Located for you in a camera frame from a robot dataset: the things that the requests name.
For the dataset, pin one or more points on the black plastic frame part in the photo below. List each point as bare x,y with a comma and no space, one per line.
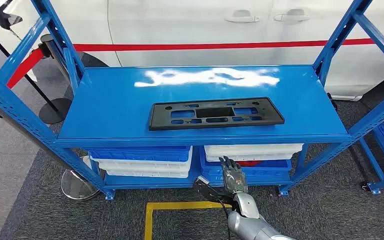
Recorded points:
157,120

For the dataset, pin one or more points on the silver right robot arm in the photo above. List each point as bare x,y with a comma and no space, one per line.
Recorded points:
245,205

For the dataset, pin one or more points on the blue metal shelf rack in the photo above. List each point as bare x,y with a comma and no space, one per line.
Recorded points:
374,190
112,109

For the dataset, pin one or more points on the white plastic bin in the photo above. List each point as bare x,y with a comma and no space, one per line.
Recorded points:
261,158
145,174
145,165
251,149

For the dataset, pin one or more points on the red barrier belt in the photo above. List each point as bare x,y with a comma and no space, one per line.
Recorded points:
24,68
212,45

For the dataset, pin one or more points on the white car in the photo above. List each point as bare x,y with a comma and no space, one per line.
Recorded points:
178,26

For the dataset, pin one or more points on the dark car headlight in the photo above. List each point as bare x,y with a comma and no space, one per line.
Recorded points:
4,16

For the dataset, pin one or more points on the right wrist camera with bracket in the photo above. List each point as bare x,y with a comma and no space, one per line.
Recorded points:
202,180

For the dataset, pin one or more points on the chrome stanchion post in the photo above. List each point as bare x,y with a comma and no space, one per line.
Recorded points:
76,187

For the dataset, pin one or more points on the black-headed stanchion post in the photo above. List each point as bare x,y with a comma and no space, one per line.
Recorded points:
47,42

